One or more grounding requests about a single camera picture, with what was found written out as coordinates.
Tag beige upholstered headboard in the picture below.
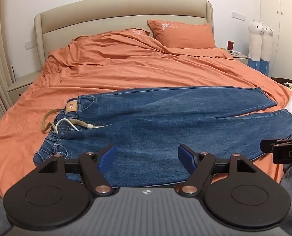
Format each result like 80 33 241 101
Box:
34 0 214 67

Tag white drawstring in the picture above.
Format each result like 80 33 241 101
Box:
53 118 93 135

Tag orange duvet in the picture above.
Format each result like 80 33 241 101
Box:
0 29 292 198

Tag blue denim pants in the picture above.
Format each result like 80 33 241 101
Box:
33 86 292 188

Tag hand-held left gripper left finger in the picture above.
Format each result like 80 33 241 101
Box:
38 144 117 196

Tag beige nightstand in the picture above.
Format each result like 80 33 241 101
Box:
7 70 42 105

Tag white wardrobe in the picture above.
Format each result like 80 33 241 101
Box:
259 0 292 82

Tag orange pillow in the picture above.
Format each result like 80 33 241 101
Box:
107 29 150 39
147 19 218 49

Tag tan woven belt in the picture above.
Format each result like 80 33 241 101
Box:
41 109 106 134

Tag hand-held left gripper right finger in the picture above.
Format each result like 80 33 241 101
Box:
178 144 256 198

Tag white nightstand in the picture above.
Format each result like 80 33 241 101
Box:
231 53 250 66

